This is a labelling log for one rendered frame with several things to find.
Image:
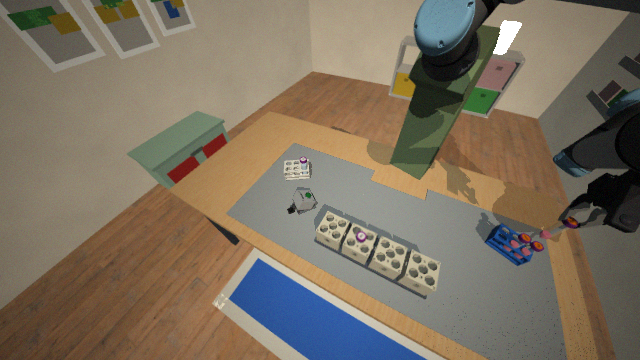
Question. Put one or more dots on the grey bench mat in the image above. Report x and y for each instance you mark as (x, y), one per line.
(482, 301)

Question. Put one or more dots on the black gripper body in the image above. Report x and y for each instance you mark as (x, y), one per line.
(608, 188)

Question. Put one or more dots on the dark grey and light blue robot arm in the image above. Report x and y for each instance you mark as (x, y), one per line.
(443, 31)

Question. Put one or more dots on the beige block with round holes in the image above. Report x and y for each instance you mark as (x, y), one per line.
(387, 251)
(331, 227)
(425, 283)
(354, 252)

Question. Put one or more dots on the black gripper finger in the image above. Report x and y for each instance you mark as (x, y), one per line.
(595, 219)
(581, 203)

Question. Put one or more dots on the blue tube rack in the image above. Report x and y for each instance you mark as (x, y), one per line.
(495, 235)

